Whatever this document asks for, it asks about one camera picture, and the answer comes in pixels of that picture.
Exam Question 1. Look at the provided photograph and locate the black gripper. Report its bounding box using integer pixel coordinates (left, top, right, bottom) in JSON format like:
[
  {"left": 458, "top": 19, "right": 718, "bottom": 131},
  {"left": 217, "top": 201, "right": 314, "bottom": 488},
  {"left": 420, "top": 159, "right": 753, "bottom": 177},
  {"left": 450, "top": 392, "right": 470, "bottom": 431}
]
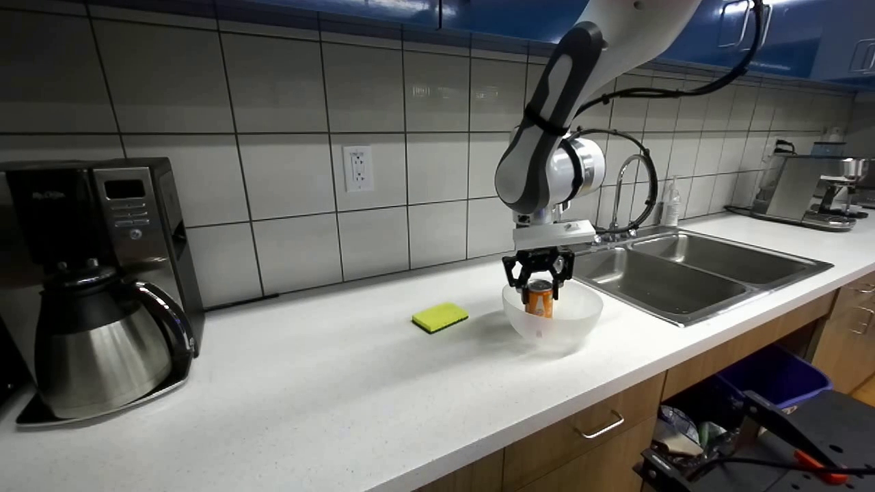
[{"left": 500, "top": 246, "right": 580, "bottom": 302}]

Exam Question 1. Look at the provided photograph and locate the white wall outlet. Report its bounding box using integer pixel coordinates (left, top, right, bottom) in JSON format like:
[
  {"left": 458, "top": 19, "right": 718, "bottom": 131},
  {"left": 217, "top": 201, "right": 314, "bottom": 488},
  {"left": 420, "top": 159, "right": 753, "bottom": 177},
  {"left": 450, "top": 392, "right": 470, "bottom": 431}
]
[{"left": 340, "top": 141, "right": 377, "bottom": 194}]

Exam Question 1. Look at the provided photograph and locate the clear plastic bowl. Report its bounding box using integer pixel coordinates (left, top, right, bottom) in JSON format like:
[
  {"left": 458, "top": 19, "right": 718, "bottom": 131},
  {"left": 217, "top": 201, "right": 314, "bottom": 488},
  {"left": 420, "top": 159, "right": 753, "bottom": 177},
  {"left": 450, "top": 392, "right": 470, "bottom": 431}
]
[{"left": 500, "top": 279, "right": 607, "bottom": 358}]

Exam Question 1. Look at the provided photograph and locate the chrome sink faucet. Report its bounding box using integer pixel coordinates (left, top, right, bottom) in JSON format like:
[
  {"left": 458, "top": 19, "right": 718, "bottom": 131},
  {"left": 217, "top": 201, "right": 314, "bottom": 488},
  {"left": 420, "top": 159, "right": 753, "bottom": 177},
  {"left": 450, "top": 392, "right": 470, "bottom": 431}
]
[{"left": 607, "top": 149, "right": 645, "bottom": 238}]

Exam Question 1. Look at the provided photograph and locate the wooden drawer front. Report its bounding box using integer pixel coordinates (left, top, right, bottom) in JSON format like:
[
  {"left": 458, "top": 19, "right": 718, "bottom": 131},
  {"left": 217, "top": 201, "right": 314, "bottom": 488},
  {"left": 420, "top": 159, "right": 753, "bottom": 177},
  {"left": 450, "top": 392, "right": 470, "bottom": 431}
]
[{"left": 498, "top": 372, "right": 667, "bottom": 492}]

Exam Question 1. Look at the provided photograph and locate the clear soap bottle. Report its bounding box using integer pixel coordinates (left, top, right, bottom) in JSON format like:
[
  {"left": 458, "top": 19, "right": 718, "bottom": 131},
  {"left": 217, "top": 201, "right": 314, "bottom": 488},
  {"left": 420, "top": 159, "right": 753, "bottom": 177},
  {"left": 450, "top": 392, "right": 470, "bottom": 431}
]
[{"left": 656, "top": 177, "right": 682, "bottom": 230}]

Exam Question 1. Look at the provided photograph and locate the wooden base cabinet door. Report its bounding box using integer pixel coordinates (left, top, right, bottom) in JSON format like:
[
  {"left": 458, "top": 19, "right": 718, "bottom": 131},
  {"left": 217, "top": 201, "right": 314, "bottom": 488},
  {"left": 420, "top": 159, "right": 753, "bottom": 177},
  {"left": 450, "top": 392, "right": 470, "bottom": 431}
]
[{"left": 805, "top": 271, "right": 875, "bottom": 410}]

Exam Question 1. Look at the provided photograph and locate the orange drink can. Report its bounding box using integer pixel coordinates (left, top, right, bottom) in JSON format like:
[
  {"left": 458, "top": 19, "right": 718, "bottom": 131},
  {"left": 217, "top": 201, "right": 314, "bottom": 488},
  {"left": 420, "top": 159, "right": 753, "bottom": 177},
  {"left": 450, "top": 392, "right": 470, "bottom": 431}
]
[{"left": 521, "top": 279, "right": 556, "bottom": 320}]

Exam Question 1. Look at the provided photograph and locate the steel espresso machine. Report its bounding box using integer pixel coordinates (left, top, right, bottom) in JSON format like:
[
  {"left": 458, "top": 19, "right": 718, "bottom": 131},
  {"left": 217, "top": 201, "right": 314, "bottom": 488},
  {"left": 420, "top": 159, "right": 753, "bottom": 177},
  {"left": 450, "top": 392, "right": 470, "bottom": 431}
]
[{"left": 749, "top": 133, "right": 875, "bottom": 235}]

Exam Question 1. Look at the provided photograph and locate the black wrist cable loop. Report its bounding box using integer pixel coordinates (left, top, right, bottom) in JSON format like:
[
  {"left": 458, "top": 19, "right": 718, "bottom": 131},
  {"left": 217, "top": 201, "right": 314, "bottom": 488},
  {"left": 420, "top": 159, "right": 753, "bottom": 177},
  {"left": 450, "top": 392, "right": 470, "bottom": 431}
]
[{"left": 570, "top": 125, "right": 660, "bottom": 235}]

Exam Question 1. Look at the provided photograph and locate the steel coffee carafe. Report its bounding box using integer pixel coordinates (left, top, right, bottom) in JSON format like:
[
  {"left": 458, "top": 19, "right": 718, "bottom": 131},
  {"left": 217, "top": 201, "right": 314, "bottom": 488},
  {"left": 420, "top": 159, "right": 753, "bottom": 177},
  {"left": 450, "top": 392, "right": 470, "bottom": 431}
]
[{"left": 33, "top": 261, "right": 196, "bottom": 423}]

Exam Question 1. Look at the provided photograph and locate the black coffee maker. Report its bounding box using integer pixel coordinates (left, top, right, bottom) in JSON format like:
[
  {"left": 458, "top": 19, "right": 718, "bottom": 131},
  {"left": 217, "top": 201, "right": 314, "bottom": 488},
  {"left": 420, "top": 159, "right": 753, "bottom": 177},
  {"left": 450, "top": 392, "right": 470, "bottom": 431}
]
[{"left": 0, "top": 155, "right": 208, "bottom": 431}]

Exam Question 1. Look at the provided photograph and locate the red handled tool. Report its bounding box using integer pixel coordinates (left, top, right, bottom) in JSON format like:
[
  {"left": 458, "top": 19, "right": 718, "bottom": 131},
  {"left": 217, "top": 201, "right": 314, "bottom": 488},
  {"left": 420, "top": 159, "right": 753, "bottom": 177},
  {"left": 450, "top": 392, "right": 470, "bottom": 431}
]
[{"left": 789, "top": 448, "right": 853, "bottom": 485}]

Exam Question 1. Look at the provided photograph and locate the blue plastic bin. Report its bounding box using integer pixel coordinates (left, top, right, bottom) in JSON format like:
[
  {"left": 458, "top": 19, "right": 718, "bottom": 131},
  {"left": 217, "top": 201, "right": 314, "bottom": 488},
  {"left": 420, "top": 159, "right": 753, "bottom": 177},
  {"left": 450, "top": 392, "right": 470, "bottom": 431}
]
[{"left": 715, "top": 347, "right": 833, "bottom": 414}]

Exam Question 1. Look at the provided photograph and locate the yellow green sponge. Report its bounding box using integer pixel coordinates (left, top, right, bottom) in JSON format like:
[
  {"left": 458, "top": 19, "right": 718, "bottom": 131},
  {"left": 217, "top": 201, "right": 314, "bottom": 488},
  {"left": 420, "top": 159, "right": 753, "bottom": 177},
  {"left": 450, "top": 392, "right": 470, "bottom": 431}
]
[{"left": 407, "top": 297, "right": 473, "bottom": 336}]

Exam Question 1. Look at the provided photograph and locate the silver drawer handle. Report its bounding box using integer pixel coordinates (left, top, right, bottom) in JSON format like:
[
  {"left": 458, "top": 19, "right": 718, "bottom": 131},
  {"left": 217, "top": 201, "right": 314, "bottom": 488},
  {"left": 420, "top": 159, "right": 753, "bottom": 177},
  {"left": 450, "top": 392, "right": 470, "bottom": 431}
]
[{"left": 577, "top": 410, "right": 628, "bottom": 444}]

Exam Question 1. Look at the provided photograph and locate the steel double sink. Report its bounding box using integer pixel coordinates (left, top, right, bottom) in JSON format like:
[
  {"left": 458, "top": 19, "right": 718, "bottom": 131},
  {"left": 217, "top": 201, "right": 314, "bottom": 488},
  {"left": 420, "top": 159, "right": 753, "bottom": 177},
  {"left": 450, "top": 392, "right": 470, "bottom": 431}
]
[{"left": 566, "top": 223, "right": 835, "bottom": 327}]

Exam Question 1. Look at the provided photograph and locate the blue upper cabinet door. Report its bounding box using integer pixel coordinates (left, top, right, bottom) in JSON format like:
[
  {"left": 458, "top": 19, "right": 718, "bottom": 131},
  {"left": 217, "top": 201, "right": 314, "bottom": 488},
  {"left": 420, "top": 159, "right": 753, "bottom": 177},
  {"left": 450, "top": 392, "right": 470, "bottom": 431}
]
[
  {"left": 436, "top": 0, "right": 815, "bottom": 75},
  {"left": 805, "top": 0, "right": 875, "bottom": 89}
]

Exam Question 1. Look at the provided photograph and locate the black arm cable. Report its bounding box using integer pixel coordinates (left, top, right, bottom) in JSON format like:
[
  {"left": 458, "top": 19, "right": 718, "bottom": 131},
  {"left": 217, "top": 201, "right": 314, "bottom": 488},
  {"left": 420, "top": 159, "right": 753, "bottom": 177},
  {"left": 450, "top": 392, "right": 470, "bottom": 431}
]
[{"left": 574, "top": 0, "right": 771, "bottom": 116}]

